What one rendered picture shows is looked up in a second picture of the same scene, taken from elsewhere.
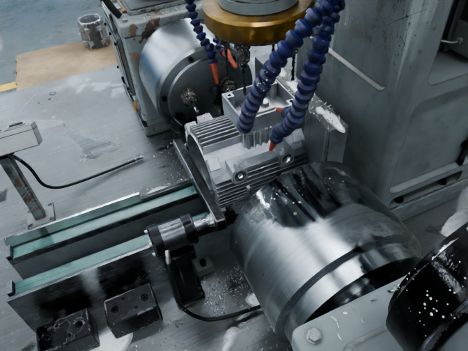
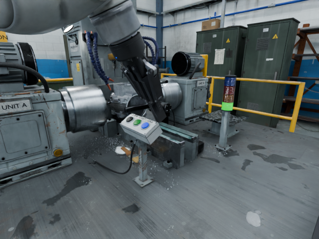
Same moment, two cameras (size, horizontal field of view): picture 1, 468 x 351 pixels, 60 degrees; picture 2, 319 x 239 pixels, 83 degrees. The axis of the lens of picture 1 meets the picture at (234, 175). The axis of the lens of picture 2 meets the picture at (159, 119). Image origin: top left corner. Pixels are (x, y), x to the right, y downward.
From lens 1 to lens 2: 1.50 m
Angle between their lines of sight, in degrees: 92
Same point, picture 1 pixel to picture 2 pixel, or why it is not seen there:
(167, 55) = (93, 89)
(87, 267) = (175, 129)
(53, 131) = (42, 216)
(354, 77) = (116, 79)
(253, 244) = (169, 89)
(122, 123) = (50, 178)
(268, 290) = (176, 91)
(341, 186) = not seen: hidden behind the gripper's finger
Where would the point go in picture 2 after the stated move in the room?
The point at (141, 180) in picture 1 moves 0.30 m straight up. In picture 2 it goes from (111, 157) to (106, 102)
